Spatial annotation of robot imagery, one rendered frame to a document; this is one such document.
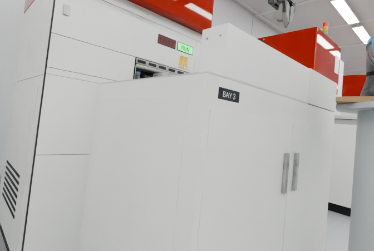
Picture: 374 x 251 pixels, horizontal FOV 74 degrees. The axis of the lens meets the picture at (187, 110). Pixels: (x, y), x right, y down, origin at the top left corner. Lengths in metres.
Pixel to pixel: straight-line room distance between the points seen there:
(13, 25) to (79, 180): 1.76
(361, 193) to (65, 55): 1.19
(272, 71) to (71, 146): 0.81
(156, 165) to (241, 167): 0.24
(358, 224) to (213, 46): 0.80
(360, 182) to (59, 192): 1.11
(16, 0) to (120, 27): 1.57
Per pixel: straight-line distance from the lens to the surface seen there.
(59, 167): 1.09
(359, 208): 1.11
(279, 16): 1.08
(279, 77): 0.89
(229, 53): 0.67
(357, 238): 1.14
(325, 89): 1.31
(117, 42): 1.18
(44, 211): 1.13
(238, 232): 0.79
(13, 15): 2.63
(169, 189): 0.67
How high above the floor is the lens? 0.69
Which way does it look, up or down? 3 degrees up
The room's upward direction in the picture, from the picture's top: 6 degrees clockwise
